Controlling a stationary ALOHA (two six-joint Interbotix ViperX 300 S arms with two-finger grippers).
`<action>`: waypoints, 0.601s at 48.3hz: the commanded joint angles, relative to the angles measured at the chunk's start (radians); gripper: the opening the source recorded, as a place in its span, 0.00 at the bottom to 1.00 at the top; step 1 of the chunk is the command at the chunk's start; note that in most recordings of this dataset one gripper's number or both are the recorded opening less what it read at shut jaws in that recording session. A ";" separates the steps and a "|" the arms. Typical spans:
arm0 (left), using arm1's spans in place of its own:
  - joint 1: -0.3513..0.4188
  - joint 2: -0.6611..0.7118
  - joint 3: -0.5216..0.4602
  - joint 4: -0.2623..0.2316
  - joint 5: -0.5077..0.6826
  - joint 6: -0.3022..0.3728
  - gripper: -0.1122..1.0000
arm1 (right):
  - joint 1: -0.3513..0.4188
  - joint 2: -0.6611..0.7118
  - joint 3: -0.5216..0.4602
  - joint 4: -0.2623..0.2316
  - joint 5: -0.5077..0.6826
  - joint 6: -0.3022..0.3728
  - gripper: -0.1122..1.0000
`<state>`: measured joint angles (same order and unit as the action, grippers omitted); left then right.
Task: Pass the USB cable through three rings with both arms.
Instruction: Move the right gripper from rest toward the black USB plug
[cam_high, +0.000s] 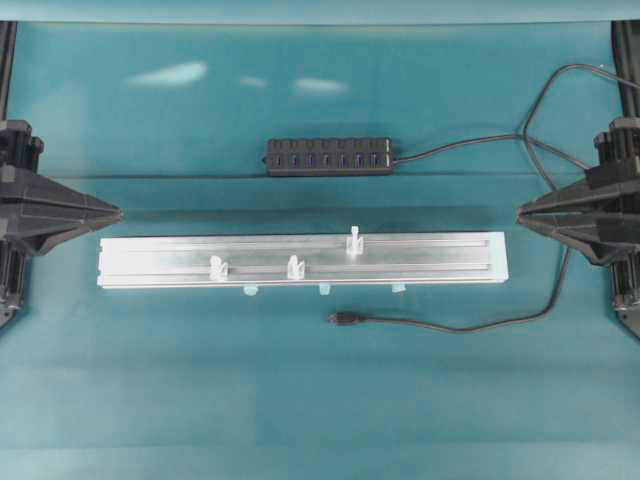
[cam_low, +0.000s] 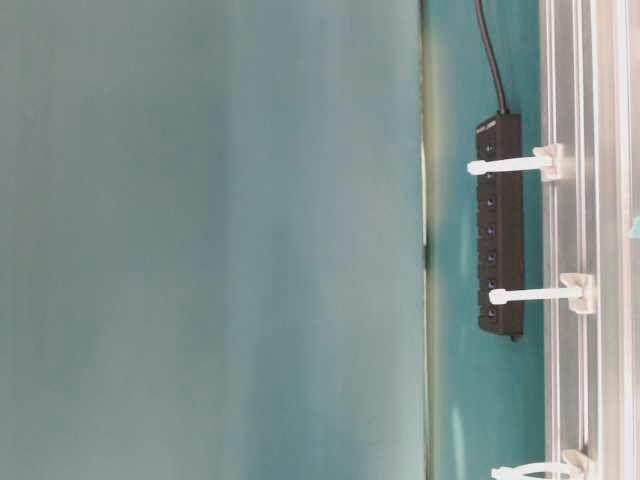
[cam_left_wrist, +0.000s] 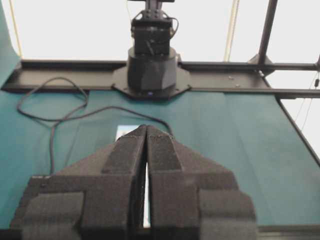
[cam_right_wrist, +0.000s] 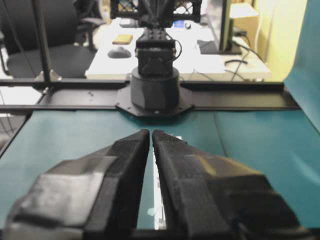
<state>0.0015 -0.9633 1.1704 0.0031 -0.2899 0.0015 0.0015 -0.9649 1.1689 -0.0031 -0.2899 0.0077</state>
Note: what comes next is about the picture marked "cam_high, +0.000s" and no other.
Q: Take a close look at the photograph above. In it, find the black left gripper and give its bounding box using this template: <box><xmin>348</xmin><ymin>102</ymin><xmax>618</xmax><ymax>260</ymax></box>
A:
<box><xmin>1</xmin><ymin>120</ymin><xmax>123</xmax><ymax>313</ymax></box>

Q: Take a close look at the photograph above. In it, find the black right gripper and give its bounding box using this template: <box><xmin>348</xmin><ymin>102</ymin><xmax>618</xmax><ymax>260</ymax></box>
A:
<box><xmin>517</xmin><ymin>118</ymin><xmax>639</xmax><ymax>320</ymax></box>

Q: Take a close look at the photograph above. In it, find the black USB hub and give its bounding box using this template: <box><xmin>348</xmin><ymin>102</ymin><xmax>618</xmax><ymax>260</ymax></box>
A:
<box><xmin>264</xmin><ymin>137</ymin><xmax>394</xmax><ymax>177</ymax></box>

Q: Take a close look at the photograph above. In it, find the black hub power cable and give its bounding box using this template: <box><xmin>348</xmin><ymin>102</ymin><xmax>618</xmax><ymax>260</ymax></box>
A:
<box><xmin>389</xmin><ymin>64</ymin><xmax>640</xmax><ymax>173</ymax></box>

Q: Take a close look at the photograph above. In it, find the aluminium slotted rail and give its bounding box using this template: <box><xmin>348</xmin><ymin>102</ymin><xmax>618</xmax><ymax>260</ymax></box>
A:
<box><xmin>97</xmin><ymin>232</ymin><xmax>509</xmax><ymax>295</ymax></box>

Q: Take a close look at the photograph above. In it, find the white ring clip left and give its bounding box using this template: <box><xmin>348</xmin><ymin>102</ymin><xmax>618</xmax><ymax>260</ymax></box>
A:
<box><xmin>209</xmin><ymin>255</ymin><xmax>228</xmax><ymax>282</ymax></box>

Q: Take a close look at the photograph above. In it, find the white ring clip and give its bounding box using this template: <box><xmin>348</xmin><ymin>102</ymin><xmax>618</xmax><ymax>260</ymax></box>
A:
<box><xmin>287</xmin><ymin>255</ymin><xmax>305</xmax><ymax>281</ymax></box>
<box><xmin>346</xmin><ymin>225</ymin><xmax>364</xmax><ymax>256</ymax></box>
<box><xmin>209</xmin><ymin>255</ymin><xmax>228</xmax><ymax>282</ymax></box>

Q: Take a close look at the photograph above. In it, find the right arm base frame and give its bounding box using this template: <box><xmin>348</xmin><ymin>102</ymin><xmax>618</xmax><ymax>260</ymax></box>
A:
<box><xmin>611</xmin><ymin>19</ymin><xmax>640</xmax><ymax>117</ymax></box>

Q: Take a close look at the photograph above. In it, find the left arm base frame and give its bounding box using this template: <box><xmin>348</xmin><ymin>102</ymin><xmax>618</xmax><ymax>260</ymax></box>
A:
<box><xmin>0</xmin><ymin>21</ymin><xmax>18</xmax><ymax>121</ymax></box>

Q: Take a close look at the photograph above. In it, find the white ring clip right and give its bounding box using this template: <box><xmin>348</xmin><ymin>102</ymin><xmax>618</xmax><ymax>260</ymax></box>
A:
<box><xmin>346</xmin><ymin>225</ymin><xmax>364</xmax><ymax>256</ymax></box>

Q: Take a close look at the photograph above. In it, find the white ring clip middle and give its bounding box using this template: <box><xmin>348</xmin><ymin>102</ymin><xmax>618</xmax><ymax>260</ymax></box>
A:
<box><xmin>287</xmin><ymin>255</ymin><xmax>305</xmax><ymax>281</ymax></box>

